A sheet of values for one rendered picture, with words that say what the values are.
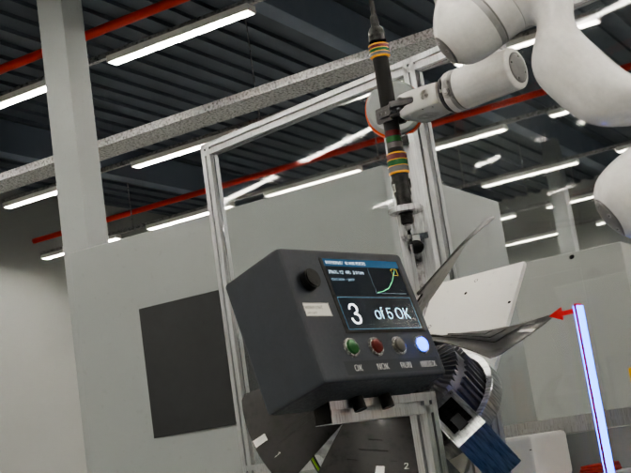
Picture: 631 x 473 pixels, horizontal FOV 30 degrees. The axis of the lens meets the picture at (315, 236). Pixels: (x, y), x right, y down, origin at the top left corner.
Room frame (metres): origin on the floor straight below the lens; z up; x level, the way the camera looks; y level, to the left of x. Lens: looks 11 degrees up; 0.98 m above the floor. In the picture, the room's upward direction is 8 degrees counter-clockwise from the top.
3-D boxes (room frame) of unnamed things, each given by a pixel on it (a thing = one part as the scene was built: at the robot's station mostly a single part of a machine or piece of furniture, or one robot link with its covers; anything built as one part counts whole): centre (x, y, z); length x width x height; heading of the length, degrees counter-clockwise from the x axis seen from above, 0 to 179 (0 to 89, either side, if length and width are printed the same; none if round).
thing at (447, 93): (2.26, -0.32, 1.66); 0.09 x 0.03 x 0.08; 139
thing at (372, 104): (3.09, -0.26, 1.88); 0.17 x 0.15 x 0.16; 49
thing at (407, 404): (1.66, -0.05, 1.04); 0.24 x 0.03 x 0.03; 139
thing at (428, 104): (2.30, -0.27, 1.66); 0.11 x 0.10 x 0.07; 49
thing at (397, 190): (2.37, -0.19, 1.66); 0.04 x 0.04 x 0.46
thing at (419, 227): (3.00, -0.25, 1.54); 0.10 x 0.07 x 0.08; 174
